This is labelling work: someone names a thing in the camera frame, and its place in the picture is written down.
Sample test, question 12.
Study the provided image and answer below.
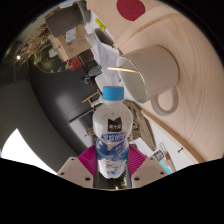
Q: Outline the white blue-capped drink bottle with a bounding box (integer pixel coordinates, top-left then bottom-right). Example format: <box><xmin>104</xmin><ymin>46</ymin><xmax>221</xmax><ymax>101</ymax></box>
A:
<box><xmin>92</xmin><ymin>85</ymin><xmax>134</xmax><ymax>181</ymax></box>

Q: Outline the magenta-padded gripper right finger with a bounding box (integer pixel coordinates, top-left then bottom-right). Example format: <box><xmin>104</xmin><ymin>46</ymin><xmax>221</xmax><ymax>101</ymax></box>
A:
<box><xmin>125</xmin><ymin>144</ymin><xmax>169</xmax><ymax>189</ymax></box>

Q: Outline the beige canvas mat with slats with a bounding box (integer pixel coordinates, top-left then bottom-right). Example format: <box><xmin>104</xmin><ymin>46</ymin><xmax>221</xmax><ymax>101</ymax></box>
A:
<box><xmin>85</xmin><ymin>0</ymin><xmax>224</xmax><ymax>164</ymax></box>

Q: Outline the wooden stir stick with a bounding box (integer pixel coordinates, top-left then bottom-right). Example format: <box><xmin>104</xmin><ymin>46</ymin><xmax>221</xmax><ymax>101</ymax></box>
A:
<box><xmin>107</xmin><ymin>65</ymin><xmax>139</xmax><ymax>74</ymax></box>

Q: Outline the flat round red coaster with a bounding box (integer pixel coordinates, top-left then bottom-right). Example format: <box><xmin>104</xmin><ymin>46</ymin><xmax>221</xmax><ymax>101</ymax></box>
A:
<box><xmin>116</xmin><ymin>0</ymin><xmax>146</xmax><ymax>22</ymax></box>

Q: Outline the red box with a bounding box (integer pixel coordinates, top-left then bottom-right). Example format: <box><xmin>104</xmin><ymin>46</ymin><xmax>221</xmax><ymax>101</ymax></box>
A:
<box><xmin>68</xmin><ymin>56</ymin><xmax>83</xmax><ymax>72</ymax></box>

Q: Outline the wooden easel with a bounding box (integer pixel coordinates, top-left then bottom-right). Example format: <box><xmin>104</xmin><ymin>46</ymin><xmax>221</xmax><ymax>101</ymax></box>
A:
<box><xmin>81</xmin><ymin>89</ymin><xmax>103</xmax><ymax>108</ymax></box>

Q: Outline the dark wall screen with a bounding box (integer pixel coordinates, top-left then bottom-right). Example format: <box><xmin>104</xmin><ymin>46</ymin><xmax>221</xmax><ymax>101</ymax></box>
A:
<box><xmin>68</xmin><ymin>109</ymin><xmax>98</xmax><ymax>158</ymax></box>

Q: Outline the white ceramic mug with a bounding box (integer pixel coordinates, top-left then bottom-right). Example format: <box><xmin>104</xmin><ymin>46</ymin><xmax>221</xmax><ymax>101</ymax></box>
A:
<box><xmin>115</xmin><ymin>44</ymin><xmax>180</xmax><ymax>117</ymax></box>

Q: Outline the small clear glass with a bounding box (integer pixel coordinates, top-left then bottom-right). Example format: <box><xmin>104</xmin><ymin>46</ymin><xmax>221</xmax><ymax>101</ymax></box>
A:
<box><xmin>85</xmin><ymin>33</ymin><xmax>98</xmax><ymax>46</ymax></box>

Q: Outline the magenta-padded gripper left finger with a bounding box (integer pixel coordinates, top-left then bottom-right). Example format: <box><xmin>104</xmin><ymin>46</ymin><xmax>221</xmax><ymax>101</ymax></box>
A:
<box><xmin>56</xmin><ymin>145</ymin><xmax>98</xmax><ymax>189</ymax></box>

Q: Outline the wooden-handled paint brush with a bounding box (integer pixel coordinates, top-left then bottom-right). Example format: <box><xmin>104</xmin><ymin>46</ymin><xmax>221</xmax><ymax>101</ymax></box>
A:
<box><xmin>153</xmin><ymin>142</ymin><xmax>177</xmax><ymax>174</ymax></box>

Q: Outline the yellow sticky note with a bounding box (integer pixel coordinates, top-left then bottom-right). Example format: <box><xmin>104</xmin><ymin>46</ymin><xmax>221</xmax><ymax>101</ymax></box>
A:
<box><xmin>95</xmin><ymin>17</ymin><xmax>107</xmax><ymax>33</ymax></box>

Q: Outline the long ceiling light panel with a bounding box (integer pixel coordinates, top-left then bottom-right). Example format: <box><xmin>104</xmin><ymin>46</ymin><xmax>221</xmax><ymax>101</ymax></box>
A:
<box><xmin>0</xmin><ymin>128</ymin><xmax>58</xmax><ymax>176</ymax></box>

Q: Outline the grey metal bottle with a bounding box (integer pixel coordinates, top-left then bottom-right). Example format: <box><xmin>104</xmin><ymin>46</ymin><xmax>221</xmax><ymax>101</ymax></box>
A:
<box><xmin>83</xmin><ymin>64</ymin><xmax>103</xmax><ymax>84</ymax></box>

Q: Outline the brown cardboard box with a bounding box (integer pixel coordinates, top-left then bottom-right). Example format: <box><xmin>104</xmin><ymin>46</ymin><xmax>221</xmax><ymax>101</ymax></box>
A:
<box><xmin>48</xmin><ymin>24</ymin><xmax>93</xmax><ymax>63</ymax></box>

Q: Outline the white plastic chair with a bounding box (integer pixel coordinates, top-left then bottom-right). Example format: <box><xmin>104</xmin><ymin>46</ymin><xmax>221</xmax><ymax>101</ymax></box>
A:
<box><xmin>94</xmin><ymin>73</ymin><xmax>114</xmax><ymax>91</ymax></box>

